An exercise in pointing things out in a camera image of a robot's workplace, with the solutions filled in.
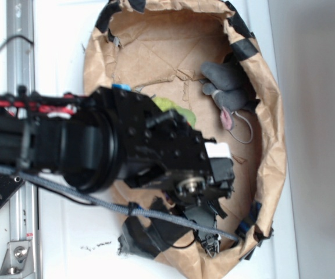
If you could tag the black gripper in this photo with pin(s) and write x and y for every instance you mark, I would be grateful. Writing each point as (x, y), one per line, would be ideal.
(151, 149)

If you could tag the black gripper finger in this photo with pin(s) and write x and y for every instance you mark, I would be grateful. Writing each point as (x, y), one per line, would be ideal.
(209, 242)

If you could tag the black box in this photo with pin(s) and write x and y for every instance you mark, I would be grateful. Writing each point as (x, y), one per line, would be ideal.
(201, 219)

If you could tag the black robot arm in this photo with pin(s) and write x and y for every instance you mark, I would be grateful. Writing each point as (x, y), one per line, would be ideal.
(56, 143)

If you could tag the green plush toy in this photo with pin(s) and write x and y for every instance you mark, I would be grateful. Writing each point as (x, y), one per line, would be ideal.
(165, 104)

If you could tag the blue sponge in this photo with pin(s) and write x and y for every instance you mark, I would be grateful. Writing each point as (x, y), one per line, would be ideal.
(122, 87)

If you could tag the grey plush mouse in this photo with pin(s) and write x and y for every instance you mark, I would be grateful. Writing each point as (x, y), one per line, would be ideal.
(226, 86)

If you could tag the brown paper bag bin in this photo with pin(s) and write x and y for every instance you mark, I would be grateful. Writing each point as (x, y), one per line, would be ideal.
(157, 48)

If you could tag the metal corner bracket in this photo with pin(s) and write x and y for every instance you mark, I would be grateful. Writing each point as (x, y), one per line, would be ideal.
(18, 261)

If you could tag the aluminium rail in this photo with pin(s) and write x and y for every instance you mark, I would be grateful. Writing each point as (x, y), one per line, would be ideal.
(23, 206)

